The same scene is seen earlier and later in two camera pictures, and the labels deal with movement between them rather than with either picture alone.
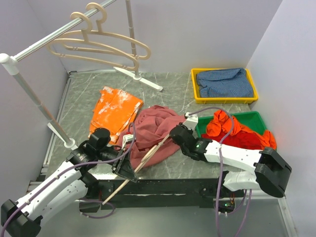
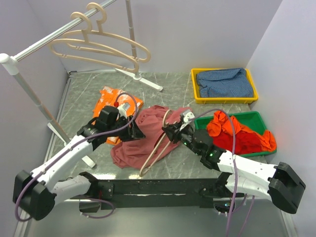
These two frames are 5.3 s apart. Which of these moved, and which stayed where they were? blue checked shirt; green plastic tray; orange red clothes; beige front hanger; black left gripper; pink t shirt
Moved: black left gripper; beige front hanger
Stayed: orange red clothes; blue checked shirt; green plastic tray; pink t shirt
